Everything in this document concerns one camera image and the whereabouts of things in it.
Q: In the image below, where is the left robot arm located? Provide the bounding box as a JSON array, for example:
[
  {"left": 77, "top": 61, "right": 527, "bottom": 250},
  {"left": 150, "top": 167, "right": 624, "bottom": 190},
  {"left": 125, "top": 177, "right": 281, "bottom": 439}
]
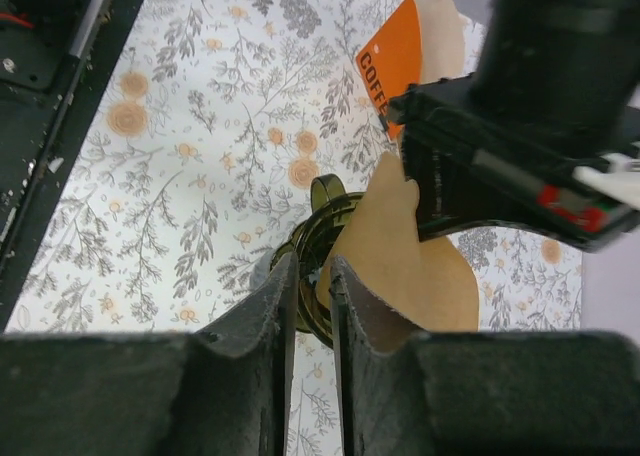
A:
[{"left": 387, "top": 0, "right": 639, "bottom": 252}]

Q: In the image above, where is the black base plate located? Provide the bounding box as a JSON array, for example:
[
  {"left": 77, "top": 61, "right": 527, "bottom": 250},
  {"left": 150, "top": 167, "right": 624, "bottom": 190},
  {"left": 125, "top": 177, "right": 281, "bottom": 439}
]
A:
[{"left": 1, "top": 0, "right": 144, "bottom": 324}]

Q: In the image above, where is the dark green coffee dripper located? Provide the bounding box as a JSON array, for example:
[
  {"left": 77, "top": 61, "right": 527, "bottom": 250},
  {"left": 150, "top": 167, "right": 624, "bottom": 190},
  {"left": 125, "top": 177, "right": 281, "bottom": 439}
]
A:
[{"left": 270, "top": 174, "right": 362, "bottom": 347}]

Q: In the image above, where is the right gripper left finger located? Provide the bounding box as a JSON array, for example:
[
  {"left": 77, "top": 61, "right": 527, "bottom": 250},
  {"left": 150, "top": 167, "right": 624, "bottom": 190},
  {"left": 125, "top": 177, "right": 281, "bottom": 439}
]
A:
[{"left": 1, "top": 254, "right": 298, "bottom": 455}]

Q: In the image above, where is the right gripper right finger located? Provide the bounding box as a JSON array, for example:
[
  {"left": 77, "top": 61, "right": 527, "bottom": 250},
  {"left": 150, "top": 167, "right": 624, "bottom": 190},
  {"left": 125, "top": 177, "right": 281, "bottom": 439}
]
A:
[{"left": 330, "top": 258, "right": 639, "bottom": 455}]

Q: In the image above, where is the brown paper coffee filter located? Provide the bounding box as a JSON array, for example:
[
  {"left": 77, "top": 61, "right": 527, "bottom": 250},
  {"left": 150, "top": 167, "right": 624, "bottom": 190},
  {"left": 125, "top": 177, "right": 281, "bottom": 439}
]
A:
[{"left": 316, "top": 152, "right": 480, "bottom": 333}]

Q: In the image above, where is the orange coffee filter pack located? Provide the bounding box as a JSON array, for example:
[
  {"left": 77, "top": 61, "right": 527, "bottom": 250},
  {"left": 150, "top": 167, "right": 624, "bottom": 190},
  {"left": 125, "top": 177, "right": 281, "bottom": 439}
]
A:
[{"left": 355, "top": 0, "right": 465, "bottom": 141}]

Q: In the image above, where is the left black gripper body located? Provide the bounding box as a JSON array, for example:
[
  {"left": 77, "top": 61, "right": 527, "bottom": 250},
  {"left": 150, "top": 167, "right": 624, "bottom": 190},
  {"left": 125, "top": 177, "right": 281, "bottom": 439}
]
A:
[{"left": 387, "top": 77, "right": 639, "bottom": 252}]

